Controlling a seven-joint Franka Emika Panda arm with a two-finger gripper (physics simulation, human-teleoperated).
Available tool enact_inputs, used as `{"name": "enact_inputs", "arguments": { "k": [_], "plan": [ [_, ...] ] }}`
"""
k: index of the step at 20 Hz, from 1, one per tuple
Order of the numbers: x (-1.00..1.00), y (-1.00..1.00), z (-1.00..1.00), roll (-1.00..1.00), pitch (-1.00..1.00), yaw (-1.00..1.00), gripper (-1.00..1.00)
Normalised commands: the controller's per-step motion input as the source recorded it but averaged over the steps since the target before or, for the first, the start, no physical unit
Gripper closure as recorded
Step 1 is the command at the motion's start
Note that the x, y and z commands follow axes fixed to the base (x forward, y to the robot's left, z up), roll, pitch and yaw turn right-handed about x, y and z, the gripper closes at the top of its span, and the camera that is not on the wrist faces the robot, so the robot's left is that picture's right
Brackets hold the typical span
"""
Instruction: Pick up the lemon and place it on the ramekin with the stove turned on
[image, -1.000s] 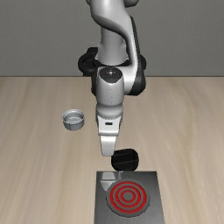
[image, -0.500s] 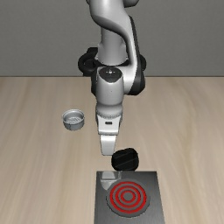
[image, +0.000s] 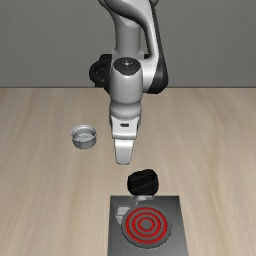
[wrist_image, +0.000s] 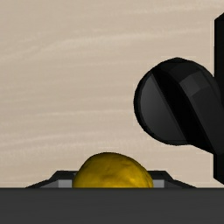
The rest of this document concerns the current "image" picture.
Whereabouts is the grey ramekin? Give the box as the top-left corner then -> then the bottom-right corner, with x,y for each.
69,124 -> 98,150

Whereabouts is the grey stove plate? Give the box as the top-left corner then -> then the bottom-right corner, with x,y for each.
107,194 -> 190,256

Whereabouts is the black rounded lump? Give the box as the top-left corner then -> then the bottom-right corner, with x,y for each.
126,168 -> 161,197

